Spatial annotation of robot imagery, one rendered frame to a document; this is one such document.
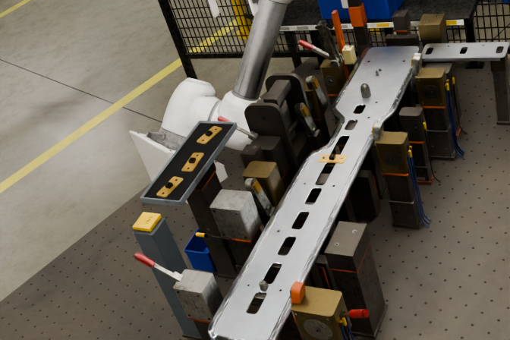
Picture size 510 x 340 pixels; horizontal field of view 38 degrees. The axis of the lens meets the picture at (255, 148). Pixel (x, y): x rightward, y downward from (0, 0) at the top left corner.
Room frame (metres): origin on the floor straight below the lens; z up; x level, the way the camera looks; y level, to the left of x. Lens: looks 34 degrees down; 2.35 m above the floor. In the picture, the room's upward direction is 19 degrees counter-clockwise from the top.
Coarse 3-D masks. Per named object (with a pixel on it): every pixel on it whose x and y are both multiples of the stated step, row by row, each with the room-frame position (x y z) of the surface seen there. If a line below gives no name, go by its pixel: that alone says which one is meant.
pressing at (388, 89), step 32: (384, 64) 2.24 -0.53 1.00; (352, 96) 2.11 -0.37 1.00; (384, 96) 2.04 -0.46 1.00; (352, 160) 1.77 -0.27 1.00; (288, 192) 1.72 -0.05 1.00; (320, 192) 1.67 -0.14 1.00; (288, 224) 1.59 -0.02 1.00; (320, 224) 1.54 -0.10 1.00; (256, 256) 1.50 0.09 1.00; (288, 256) 1.46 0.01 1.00; (256, 288) 1.39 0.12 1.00; (288, 288) 1.35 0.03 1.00; (224, 320) 1.32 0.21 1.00; (256, 320) 1.28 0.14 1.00
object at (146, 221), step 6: (144, 216) 1.62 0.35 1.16; (150, 216) 1.62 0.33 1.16; (156, 216) 1.61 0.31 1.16; (138, 222) 1.61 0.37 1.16; (144, 222) 1.60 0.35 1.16; (150, 222) 1.59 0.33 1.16; (156, 222) 1.59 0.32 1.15; (138, 228) 1.59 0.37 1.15; (144, 228) 1.58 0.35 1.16; (150, 228) 1.57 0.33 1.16
